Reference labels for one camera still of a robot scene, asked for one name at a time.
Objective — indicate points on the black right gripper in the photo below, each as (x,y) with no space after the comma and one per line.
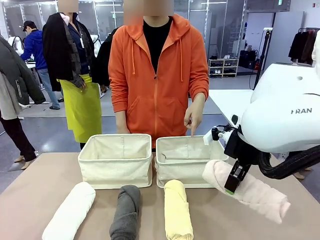
(237,150)

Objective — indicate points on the pink towel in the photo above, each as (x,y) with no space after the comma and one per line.
(260,195)

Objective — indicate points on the yellow towel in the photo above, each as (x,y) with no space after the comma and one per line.
(177,212)

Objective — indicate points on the grey towel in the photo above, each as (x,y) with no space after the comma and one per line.
(125,215)

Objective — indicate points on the white towel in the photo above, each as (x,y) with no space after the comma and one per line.
(70,212)

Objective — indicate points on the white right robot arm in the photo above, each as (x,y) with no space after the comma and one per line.
(275,112)

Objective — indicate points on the person's right forearm orange sleeve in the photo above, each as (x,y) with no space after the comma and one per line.
(118,102)

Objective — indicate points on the person's left forearm orange sleeve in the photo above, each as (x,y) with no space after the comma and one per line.
(201,87)

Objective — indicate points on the person's left hand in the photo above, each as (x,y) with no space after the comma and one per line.
(196,112)

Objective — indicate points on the person's right hand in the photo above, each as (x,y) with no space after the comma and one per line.
(122,125)

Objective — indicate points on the cream fabric basket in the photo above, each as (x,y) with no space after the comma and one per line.
(180,172)
(115,170)

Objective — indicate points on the white table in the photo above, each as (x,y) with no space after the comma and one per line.
(230,100)

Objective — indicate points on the wooden shoe rack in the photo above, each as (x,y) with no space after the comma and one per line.
(222,67)

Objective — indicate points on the person in orange hoodie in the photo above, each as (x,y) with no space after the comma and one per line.
(155,100)

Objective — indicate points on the black luggage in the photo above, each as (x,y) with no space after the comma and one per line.
(248,58)

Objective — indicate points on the rack with dark clothes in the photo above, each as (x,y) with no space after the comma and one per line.
(301,47)

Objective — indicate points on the figure in white garment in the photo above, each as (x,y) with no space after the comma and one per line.
(316,47)

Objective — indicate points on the black jacket on mannequin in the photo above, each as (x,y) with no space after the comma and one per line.
(103,62)

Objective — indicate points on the mannequin in dark jacket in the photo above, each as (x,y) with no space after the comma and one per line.
(60,50)

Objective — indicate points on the legs in dark trousers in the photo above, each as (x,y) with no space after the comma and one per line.
(17,140)

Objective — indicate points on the person in blue jacket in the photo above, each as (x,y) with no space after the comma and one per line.
(37,50)

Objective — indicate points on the dark green padded coat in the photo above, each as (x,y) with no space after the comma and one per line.
(17,75)

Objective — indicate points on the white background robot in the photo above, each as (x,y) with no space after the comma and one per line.
(16,45)

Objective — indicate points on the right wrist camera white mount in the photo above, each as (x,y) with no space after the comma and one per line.
(208,138)

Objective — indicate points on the black camera stand pole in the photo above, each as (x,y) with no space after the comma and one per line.
(262,55)

